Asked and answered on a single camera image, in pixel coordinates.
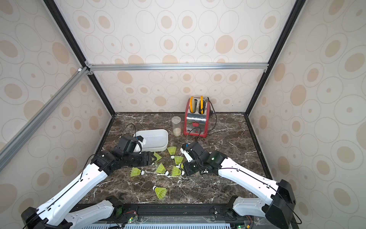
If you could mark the red silver toaster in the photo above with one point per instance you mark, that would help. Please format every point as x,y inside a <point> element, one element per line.
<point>197,114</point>

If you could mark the black corner frame post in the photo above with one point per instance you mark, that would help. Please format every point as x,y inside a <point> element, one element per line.
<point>293,16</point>
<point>64,28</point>

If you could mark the silver aluminium crossbar back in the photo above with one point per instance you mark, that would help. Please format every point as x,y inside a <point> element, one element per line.
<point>173,67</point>

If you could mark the silver aluminium crossbar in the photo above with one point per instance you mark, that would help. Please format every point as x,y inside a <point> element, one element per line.
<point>18,141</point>
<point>173,67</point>

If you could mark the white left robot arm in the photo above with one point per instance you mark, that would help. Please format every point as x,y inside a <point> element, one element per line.
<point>57,212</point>

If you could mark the green shuttlecock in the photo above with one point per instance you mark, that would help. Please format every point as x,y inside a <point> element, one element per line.
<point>158,157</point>
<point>172,152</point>
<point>178,161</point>
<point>162,170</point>
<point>160,192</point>
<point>136,172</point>
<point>177,171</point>

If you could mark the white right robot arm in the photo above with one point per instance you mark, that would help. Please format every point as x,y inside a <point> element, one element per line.
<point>274,200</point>

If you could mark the silver aluminium crossbar left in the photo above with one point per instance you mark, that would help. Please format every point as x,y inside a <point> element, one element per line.
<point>18,141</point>

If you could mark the black corner frame post left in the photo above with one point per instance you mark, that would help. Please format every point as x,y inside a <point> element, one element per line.
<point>64,28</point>

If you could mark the white plastic storage box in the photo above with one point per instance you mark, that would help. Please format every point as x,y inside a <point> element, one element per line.
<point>155,140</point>

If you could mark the clear jar with white lid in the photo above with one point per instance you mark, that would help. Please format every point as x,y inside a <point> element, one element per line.
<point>176,125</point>

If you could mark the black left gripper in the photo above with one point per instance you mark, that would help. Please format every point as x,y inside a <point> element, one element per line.
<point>146,158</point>

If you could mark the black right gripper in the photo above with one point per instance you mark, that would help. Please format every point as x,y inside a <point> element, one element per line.
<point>188,168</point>

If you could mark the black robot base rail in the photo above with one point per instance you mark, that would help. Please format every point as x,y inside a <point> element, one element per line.
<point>232,211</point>

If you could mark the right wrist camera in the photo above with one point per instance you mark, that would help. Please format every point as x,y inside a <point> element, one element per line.
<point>194,151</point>

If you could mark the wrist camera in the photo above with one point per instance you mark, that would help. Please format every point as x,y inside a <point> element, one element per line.
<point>131,144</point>
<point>194,151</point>

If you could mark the black corner frame post right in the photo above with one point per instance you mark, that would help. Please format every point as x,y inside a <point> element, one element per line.
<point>293,16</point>

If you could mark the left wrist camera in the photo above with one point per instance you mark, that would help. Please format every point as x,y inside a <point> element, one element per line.
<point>131,144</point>

